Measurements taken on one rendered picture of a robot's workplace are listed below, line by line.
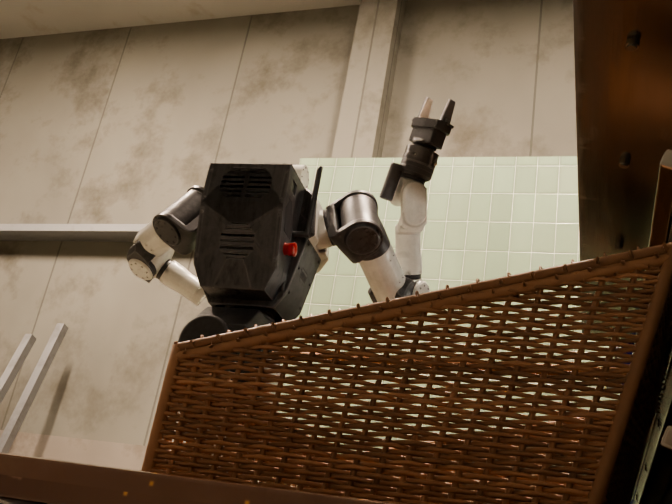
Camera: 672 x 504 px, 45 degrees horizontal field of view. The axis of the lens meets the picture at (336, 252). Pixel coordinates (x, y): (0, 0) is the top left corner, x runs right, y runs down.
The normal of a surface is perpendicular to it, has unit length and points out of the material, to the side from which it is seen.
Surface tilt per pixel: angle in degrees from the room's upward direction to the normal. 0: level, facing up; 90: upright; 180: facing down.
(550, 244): 90
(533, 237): 90
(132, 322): 90
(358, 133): 90
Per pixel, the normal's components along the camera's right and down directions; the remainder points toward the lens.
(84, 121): -0.30, -0.43
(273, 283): 0.80, 0.44
